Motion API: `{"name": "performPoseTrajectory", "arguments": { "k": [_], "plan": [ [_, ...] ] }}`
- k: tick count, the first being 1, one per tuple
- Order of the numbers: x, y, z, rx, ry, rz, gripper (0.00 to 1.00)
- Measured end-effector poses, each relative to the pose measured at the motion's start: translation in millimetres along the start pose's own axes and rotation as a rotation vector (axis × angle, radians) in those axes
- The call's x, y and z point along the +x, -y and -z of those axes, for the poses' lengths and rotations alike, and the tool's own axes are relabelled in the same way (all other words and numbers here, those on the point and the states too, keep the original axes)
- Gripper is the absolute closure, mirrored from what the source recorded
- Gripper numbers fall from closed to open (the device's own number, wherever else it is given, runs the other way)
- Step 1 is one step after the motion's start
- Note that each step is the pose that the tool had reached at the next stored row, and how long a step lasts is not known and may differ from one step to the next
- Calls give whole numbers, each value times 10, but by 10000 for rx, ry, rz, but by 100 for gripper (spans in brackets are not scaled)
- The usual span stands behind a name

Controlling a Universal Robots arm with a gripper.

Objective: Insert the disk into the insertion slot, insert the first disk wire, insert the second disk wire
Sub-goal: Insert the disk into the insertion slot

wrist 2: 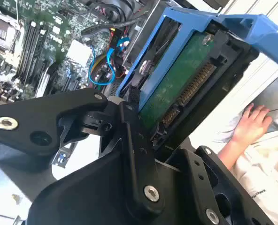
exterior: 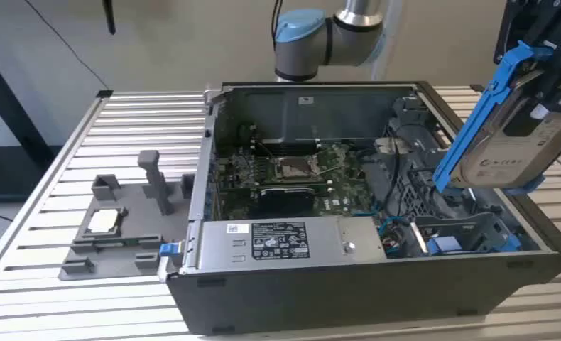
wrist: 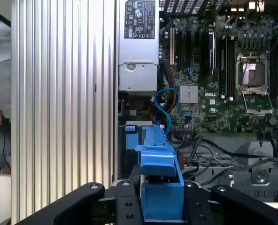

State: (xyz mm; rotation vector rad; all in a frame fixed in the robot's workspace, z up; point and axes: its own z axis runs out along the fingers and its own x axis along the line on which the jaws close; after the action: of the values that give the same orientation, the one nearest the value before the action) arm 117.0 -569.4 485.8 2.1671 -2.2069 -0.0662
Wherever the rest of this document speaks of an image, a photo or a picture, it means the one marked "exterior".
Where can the silver CPU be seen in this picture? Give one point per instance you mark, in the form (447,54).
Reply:
(103,221)

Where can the green motherboard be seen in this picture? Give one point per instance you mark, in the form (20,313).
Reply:
(347,199)

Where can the hard disk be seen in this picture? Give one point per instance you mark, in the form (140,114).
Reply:
(499,156)

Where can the gray parts rack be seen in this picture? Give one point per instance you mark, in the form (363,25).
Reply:
(119,261)

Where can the empty blue disk carrier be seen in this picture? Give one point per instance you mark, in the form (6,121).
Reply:
(435,247)

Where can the black hanging antenna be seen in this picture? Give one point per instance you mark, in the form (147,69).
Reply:
(110,17)

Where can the CPU socket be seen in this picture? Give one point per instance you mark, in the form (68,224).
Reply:
(290,170)

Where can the blue case latch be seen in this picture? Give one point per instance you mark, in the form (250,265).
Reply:
(168,249)

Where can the black RAM slot bank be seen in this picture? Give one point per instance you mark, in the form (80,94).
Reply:
(286,142)
(295,183)

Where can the black open PC case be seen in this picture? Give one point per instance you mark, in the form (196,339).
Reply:
(332,302)

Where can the gray metal drive cage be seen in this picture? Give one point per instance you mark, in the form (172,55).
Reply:
(415,142)

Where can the green RAM stick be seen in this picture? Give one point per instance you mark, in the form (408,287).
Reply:
(119,243)

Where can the silver power supply unit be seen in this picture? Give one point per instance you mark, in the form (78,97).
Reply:
(224,248)

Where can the black floor stand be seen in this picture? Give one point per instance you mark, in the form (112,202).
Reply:
(6,170)

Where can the thin metal locking lever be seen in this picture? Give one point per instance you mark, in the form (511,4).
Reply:
(267,149)

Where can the black table end cap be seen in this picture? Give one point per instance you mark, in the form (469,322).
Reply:
(104,94)
(476,87)

